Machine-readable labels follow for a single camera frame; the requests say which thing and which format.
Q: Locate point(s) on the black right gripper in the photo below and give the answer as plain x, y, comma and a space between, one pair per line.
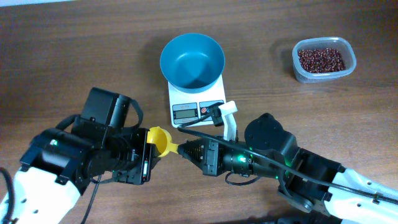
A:
212, 157

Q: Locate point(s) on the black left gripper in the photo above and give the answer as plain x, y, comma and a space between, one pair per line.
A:
148, 176

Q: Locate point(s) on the yellow measuring scoop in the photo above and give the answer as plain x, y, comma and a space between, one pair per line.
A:
162, 140

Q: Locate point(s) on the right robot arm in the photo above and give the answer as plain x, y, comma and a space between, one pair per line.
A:
308, 181

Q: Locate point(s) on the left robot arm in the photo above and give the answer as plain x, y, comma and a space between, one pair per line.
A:
61, 162

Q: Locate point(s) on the white digital kitchen scale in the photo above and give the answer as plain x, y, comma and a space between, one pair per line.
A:
193, 104

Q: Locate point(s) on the blue plastic bowl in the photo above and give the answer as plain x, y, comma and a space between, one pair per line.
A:
192, 62

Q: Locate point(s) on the clear plastic container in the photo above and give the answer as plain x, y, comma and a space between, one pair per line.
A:
337, 43

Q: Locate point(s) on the red beans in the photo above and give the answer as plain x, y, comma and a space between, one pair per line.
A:
321, 60

